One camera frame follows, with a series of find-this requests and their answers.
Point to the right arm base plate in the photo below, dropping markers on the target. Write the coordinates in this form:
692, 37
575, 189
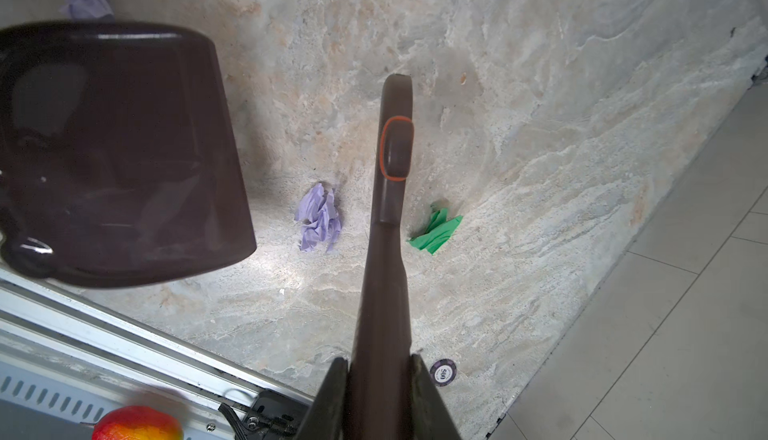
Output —
270, 416

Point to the dark brown dustpan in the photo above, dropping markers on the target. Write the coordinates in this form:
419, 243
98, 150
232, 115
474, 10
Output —
119, 165

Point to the red yellow toy mango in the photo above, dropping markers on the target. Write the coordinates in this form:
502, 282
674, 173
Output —
137, 422

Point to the purple paper scrap right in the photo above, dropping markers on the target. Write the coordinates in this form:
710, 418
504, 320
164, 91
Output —
319, 218

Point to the aluminium rail frame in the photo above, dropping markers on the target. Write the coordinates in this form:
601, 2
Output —
69, 361

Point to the brown hand brush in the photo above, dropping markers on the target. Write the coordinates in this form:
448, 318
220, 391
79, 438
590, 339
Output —
378, 391

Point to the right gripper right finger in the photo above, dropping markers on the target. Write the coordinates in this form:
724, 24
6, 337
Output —
430, 417

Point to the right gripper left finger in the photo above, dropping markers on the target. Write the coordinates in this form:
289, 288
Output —
324, 419

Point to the green paper scrap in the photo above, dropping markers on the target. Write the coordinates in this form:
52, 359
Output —
438, 231

